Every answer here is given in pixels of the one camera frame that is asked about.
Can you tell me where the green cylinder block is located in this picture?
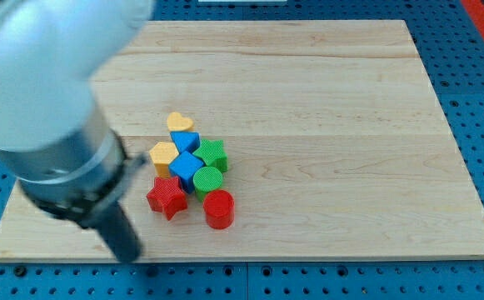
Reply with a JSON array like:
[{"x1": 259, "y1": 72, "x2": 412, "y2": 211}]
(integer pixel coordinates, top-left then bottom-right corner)
[{"x1": 192, "y1": 167, "x2": 223, "y2": 203}]

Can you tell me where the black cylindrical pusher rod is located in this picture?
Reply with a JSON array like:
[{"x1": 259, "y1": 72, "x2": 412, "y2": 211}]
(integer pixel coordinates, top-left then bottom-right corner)
[{"x1": 93, "y1": 202, "x2": 142, "y2": 263}]

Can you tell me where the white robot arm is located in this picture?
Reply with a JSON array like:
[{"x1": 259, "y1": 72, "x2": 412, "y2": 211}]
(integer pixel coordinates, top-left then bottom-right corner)
[{"x1": 0, "y1": 0, "x2": 155, "y2": 263}]

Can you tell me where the blue triangle block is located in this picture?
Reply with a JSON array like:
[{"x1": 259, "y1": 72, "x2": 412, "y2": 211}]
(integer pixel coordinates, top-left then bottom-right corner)
[{"x1": 170, "y1": 132, "x2": 201, "y2": 153}]

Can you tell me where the blue cube block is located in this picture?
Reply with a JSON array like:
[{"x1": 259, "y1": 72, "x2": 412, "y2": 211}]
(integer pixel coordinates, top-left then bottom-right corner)
[{"x1": 168, "y1": 152, "x2": 204, "y2": 193}]

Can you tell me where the yellow heart block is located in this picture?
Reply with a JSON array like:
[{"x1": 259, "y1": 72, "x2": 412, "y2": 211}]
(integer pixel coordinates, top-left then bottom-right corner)
[{"x1": 167, "y1": 112, "x2": 194, "y2": 132}]

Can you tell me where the green star block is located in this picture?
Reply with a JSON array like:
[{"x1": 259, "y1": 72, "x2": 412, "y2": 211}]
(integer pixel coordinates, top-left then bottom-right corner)
[{"x1": 192, "y1": 139, "x2": 228, "y2": 173}]

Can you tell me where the red cylinder block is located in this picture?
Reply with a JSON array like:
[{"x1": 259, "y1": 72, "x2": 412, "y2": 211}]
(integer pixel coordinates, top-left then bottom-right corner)
[{"x1": 203, "y1": 189, "x2": 235, "y2": 229}]

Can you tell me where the red star block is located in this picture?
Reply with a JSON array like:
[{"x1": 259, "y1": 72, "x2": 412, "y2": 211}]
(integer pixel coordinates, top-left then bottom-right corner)
[{"x1": 147, "y1": 176, "x2": 187, "y2": 221}]

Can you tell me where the wooden board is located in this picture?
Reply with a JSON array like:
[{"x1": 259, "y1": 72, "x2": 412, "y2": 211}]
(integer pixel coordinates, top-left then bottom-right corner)
[{"x1": 0, "y1": 19, "x2": 484, "y2": 263}]

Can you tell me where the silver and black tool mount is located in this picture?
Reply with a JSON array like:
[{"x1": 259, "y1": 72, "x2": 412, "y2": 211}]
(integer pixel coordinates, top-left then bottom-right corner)
[{"x1": 0, "y1": 107, "x2": 147, "y2": 228}]

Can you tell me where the yellow pentagon block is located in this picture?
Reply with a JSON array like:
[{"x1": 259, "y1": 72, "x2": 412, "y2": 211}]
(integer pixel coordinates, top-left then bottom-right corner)
[{"x1": 149, "y1": 142, "x2": 179, "y2": 178}]

